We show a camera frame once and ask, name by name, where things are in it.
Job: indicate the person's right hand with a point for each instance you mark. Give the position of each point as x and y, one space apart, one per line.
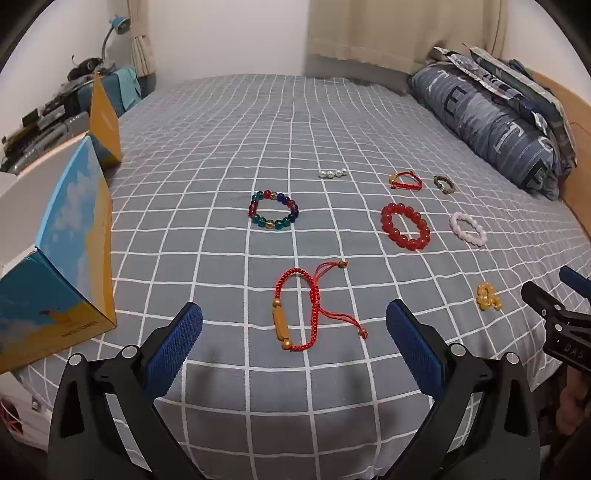
575 401

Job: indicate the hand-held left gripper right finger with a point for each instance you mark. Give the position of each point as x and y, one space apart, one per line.
415 350

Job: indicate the folded patterned quilt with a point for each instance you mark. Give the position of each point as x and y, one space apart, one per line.
517 74

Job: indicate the blue and yellow cardboard box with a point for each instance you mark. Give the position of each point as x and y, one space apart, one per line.
69 240

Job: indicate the wooden headboard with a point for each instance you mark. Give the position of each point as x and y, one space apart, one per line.
577 152

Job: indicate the white pearl bead jewelry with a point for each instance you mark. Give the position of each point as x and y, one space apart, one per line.
328 174

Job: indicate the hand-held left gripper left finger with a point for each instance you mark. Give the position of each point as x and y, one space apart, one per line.
173 350

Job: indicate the blue printed pillow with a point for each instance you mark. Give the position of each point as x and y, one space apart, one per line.
485 124

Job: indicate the grey suitcase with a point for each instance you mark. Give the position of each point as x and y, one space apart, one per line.
51 134

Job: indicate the beige curtain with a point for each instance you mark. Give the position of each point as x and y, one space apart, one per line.
397 32

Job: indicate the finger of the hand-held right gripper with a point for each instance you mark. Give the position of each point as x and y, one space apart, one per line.
538 297
572 278

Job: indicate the blue desk lamp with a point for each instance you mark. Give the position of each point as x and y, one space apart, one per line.
117 25

